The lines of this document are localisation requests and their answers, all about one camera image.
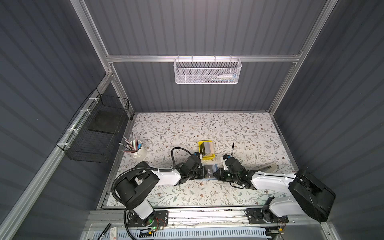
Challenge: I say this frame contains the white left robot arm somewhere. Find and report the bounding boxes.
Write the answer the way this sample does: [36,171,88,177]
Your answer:
[111,152,204,223]

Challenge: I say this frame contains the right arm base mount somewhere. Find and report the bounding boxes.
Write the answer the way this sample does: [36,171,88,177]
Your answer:
[245,208,289,225]

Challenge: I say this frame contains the blue leather card holder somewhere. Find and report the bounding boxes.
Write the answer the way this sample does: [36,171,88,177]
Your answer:
[202,164,218,181]

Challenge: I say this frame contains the black corrugated cable hose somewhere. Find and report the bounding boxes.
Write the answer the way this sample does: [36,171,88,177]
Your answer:
[111,146,194,208]

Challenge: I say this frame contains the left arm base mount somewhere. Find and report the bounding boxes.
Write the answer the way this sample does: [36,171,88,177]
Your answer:
[127,210,169,228]

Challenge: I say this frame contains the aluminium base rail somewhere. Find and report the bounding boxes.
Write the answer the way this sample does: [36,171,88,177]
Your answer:
[84,206,329,231]

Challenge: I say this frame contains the white wire mesh basket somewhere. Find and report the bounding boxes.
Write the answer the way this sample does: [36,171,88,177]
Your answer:
[173,57,242,85]

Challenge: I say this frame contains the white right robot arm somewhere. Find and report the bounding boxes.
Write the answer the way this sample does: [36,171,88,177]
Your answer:
[214,155,336,223]

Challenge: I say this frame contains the pens in cup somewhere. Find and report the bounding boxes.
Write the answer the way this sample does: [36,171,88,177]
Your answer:
[119,133,143,153]

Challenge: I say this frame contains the white tube in basket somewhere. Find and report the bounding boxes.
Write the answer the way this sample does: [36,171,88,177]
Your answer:
[205,74,238,82]

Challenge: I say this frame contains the white pen cup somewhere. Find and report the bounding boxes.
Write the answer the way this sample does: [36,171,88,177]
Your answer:
[130,140,147,161]

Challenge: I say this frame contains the yellow plastic card tray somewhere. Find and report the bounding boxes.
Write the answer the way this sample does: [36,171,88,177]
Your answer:
[198,140,215,160]

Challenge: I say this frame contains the black VIP credit card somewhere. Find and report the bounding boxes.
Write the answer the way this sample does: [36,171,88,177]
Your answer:
[204,165,216,179]

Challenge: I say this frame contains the black wire mesh basket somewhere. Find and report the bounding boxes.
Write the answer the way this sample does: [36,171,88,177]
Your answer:
[57,91,130,163]

